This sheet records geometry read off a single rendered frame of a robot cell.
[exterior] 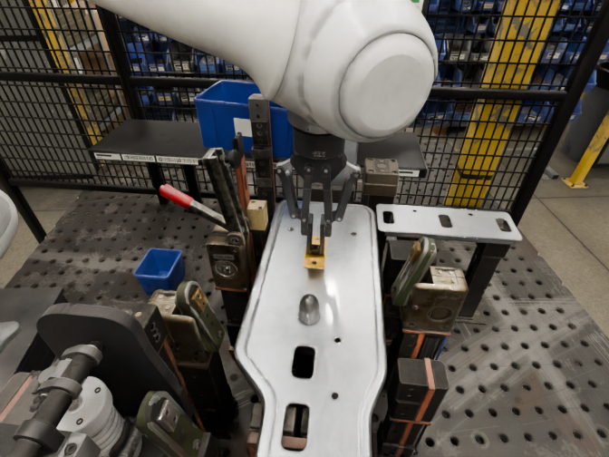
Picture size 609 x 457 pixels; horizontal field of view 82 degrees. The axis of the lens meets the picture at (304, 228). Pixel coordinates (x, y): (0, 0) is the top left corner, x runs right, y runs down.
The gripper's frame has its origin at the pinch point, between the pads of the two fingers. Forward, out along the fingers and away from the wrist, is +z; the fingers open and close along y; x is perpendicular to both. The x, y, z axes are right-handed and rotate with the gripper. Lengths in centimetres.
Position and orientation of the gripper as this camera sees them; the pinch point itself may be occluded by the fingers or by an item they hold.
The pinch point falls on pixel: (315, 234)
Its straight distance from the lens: 62.2
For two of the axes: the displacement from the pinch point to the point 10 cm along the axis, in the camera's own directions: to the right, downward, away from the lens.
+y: 9.9, 0.7, -0.8
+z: 0.0, 7.7, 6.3
